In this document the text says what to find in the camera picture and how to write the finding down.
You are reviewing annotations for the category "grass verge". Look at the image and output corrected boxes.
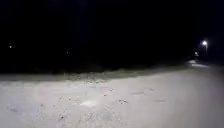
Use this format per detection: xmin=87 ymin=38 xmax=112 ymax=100
xmin=0 ymin=63 xmax=198 ymax=84

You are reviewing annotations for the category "pale paved path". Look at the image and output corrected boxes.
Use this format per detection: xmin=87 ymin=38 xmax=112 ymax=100
xmin=0 ymin=62 xmax=224 ymax=128

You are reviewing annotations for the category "street lamp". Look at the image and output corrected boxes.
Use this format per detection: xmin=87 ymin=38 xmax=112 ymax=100
xmin=200 ymin=39 xmax=210 ymax=61

